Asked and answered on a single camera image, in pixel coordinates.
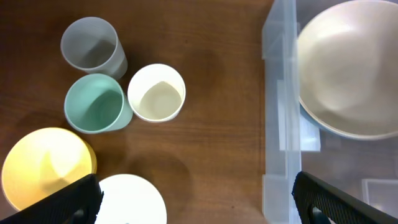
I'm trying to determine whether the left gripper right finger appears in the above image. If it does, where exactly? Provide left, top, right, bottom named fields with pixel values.
left=292, top=171, right=397, bottom=224

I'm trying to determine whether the clear plastic storage bin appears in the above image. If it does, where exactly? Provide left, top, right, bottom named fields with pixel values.
left=262, top=0, right=397, bottom=223

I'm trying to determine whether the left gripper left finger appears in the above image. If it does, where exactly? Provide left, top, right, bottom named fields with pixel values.
left=1, top=174, right=104, bottom=224

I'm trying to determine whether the cream plastic cup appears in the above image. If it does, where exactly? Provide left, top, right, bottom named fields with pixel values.
left=127, top=63, right=187, bottom=123

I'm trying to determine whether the cream large bowl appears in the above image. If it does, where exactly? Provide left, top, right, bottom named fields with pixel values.
left=297, top=1, right=397, bottom=140

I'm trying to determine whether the grey plastic cup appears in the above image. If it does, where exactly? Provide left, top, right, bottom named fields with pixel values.
left=60, top=17, right=128, bottom=80

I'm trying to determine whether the white small bowl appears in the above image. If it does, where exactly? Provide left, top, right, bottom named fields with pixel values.
left=95, top=174, right=167, bottom=224

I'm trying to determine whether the yellow small bowl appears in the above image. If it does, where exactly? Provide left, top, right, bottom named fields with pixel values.
left=1, top=127, right=97, bottom=211

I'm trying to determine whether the mint green plastic cup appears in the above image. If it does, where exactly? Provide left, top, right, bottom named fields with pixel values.
left=63, top=73, right=133, bottom=134

